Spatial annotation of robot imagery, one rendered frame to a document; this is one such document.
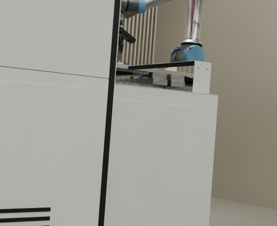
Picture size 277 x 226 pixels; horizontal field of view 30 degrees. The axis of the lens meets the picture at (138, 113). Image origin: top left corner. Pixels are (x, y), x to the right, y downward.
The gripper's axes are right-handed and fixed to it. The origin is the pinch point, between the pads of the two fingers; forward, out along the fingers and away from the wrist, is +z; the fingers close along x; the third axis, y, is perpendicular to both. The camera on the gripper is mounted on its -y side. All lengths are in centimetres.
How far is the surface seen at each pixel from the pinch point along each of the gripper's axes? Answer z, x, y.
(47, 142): 41, 83, 71
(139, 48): -52, -228, -157
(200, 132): 36, 63, -5
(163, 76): 11.0, 39.8, -1.4
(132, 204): 65, 62, 26
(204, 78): 12, 58, -10
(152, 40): -63, -230, -174
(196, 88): 17, 58, -7
